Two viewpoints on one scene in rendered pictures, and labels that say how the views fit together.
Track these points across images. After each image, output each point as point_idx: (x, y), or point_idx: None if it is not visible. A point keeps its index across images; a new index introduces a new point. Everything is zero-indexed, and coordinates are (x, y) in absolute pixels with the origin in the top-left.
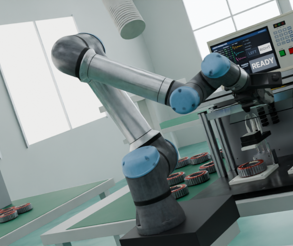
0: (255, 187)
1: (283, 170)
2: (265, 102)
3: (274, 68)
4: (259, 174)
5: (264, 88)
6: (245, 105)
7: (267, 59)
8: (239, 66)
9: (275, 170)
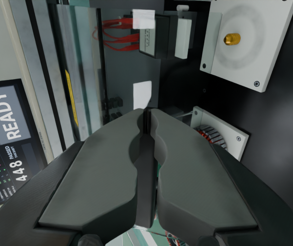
0: None
1: (222, 100)
2: (275, 206)
3: (20, 93)
4: (224, 141)
5: (121, 206)
6: (146, 217)
7: None
8: (14, 161)
9: (213, 112)
